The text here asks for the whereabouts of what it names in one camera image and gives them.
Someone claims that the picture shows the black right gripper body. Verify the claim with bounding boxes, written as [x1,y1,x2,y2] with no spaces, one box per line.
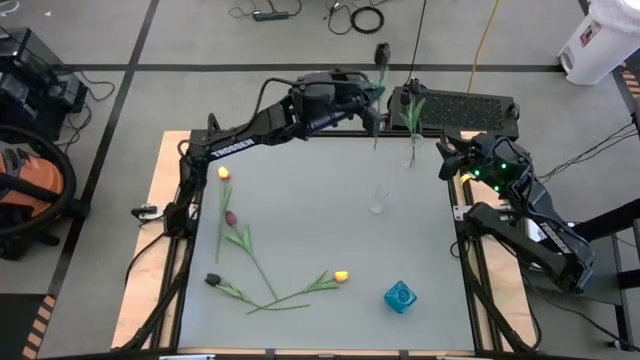
[462,134,506,179]

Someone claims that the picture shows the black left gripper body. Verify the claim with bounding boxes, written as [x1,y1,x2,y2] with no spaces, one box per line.
[327,73,375,119]

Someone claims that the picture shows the yellow orange artificial tulip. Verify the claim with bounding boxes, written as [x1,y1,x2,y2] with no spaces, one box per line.
[245,269,351,316]

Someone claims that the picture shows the dark red artificial tulip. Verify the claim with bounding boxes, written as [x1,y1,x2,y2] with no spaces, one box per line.
[223,209,280,301]

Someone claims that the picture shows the clear glass vase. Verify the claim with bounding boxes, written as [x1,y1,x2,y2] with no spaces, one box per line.
[368,182,392,215]
[399,133,426,170]

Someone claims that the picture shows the blue glass vase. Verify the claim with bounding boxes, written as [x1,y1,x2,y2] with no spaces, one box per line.
[383,279,418,315]

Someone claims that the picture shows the black perforated computer case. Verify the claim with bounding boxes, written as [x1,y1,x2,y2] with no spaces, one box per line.
[388,84,521,142]

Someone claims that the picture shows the black power strip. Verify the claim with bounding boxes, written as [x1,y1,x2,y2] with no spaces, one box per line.
[252,10,291,22]

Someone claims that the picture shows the black metal stand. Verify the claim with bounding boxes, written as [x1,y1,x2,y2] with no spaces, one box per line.
[519,197,640,351]

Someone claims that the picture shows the white plastic bin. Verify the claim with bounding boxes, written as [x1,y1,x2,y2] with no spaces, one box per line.
[557,0,640,86]

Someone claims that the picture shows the plywood base board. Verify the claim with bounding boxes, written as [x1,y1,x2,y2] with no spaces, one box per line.
[110,129,540,351]

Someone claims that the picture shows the black electronics cart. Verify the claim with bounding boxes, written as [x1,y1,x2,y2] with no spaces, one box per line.
[0,27,90,144]

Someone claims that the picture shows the orange black shop vacuum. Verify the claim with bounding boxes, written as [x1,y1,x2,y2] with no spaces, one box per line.
[0,124,91,261]

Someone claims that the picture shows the black aluminium table frame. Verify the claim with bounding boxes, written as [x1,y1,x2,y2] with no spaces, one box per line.
[112,113,544,360]

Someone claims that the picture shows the coiled black cable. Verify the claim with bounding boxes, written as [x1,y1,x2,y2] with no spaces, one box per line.
[349,5,386,35]

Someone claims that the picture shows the black hanging cable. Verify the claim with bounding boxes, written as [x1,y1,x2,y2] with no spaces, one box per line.
[408,0,429,84]

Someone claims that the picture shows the yellow hanging cable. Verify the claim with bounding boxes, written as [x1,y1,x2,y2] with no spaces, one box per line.
[467,0,501,95]

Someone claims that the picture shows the black floor cables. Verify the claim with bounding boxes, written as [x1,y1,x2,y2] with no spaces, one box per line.
[538,122,640,184]

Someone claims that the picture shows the black power strip cable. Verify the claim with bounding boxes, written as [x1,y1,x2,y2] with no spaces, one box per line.
[227,0,305,20]

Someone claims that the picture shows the black cart cables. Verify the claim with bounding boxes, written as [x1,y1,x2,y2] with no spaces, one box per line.
[64,69,117,151]

